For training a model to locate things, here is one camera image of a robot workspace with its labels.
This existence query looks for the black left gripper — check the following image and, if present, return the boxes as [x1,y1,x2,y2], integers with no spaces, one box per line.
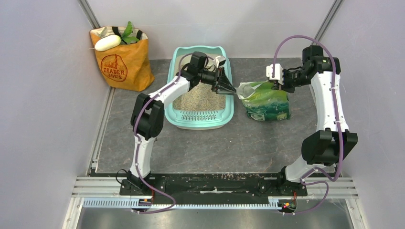
[198,67,235,96]

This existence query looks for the green litter bag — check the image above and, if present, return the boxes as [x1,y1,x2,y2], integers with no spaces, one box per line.
[241,81,290,121]

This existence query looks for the teal plastic litter box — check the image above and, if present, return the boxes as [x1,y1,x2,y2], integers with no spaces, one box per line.
[165,45,234,130]

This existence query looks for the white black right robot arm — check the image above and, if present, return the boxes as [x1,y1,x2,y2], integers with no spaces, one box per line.
[266,45,358,195]

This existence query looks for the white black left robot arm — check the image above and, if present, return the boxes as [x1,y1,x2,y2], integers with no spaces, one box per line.
[120,52,236,195]

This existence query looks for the beige cat litter pellets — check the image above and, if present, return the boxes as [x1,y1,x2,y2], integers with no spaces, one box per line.
[172,64,227,112]

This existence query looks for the orange Trader Joe's paper bag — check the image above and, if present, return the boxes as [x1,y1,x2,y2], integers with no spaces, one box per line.
[95,28,155,92]

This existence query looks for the green leafy vegetable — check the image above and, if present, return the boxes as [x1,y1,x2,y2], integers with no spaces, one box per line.
[121,21,139,44]

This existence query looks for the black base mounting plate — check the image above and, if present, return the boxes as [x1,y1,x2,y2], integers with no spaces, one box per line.
[119,173,308,205]

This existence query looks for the white daikon radish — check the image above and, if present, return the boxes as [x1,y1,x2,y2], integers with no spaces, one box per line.
[94,35,121,52]

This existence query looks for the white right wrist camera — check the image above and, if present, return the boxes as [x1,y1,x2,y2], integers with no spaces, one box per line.
[266,63,284,85]

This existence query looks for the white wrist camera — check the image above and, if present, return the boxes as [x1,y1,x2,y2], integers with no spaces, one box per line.
[213,55,226,69]
[266,63,284,85]

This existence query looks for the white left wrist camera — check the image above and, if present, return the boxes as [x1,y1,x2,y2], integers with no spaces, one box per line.
[213,55,226,69]

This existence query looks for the aluminium rail frame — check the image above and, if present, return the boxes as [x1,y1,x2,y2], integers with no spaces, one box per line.
[63,177,368,229]

